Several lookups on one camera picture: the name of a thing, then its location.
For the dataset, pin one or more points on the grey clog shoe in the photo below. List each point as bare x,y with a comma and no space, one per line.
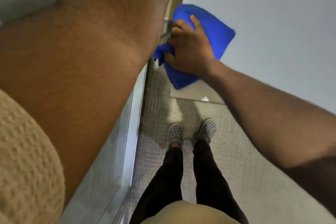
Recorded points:
175,132
208,129

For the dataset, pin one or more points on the blue microfibre cloth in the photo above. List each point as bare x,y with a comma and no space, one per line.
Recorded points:
215,32

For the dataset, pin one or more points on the person's right hand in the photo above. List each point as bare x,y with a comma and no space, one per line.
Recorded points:
190,50

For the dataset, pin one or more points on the black trousers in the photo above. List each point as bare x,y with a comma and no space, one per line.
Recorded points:
204,179

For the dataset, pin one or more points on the grey right clog shoe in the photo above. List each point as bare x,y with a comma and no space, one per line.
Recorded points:
208,129

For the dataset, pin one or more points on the person's right little finger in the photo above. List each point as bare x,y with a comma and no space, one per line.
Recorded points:
196,23

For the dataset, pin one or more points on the grey left clog shoe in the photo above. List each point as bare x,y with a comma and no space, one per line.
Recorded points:
175,132

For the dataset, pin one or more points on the person's right forearm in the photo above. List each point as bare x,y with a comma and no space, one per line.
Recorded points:
273,126

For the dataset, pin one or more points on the beige door frame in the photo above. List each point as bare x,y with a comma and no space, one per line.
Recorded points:
176,0

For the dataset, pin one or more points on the person's left forearm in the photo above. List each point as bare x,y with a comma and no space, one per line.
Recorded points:
78,69

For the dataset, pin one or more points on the glass panel with metal frame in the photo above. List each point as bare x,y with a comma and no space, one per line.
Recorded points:
123,147

